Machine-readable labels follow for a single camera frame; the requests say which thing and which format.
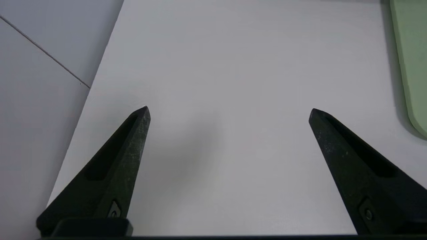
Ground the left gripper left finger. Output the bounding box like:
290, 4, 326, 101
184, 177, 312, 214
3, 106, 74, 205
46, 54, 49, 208
36, 106, 151, 237

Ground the green plastic tray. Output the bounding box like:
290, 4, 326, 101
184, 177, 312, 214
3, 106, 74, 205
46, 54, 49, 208
390, 0, 427, 139

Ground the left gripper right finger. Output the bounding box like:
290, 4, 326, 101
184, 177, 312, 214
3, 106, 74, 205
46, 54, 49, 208
309, 108, 427, 236

